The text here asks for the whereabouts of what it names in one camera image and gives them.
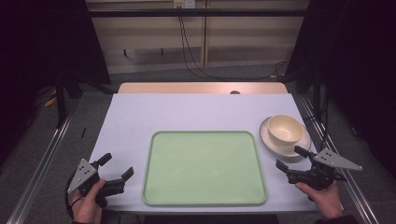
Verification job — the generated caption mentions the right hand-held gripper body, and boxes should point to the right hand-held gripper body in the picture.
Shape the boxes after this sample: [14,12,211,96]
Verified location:
[285,147,364,191]

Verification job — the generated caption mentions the yellow floor item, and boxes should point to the yellow floor item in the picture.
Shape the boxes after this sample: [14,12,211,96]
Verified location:
[43,89,59,108]

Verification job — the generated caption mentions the pale lavender table mat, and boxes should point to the pale lavender table mat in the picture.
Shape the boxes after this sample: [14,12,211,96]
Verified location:
[88,92,318,215]

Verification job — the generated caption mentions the person's left hand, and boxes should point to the person's left hand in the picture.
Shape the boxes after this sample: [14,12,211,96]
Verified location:
[70,178,107,224]

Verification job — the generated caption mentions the white wall socket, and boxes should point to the white wall socket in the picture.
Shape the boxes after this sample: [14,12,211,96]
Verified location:
[173,0,197,9]

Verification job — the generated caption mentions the metal floor rail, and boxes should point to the metal floor rail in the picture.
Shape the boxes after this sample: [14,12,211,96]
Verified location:
[6,101,79,224]
[298,92,381,224]

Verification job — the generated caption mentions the black metal stand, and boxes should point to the black metal stand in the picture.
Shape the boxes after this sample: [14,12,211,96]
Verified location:
[53,69,68,129]

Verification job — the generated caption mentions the person's right hand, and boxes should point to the person's right hand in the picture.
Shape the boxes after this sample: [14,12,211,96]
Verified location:
[294,181,345,221]

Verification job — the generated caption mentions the dark curtain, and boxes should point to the dark curtain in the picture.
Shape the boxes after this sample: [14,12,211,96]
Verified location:
[284,0,396,180]
[0,0,112,167]

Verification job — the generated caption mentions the black stand cable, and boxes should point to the black stand cable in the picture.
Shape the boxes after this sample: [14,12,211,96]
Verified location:
[303,92,332,151]

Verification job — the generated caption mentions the long black cable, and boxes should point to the long black cable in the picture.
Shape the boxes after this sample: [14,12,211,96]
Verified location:
[177,6,291,82]

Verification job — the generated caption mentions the pale green tray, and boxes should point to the pale green tray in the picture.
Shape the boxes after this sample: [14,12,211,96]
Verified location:
[142,130,268,207]

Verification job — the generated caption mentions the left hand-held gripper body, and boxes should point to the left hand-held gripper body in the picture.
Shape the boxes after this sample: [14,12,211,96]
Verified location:
[66,158,127,209]

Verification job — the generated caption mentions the cream bowl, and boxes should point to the cream bowl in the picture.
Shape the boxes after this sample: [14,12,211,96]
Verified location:
[266,114,305,147]

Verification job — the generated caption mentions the wooden upright post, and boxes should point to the wooden upright post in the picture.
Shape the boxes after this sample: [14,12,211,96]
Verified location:
[200,0,210,68]

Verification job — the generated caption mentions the white plate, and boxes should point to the white plate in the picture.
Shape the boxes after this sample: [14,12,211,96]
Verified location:
[259,116,313,159]

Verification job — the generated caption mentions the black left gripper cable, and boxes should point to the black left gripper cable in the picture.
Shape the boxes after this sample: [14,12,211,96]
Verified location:
[64,172,84,220]

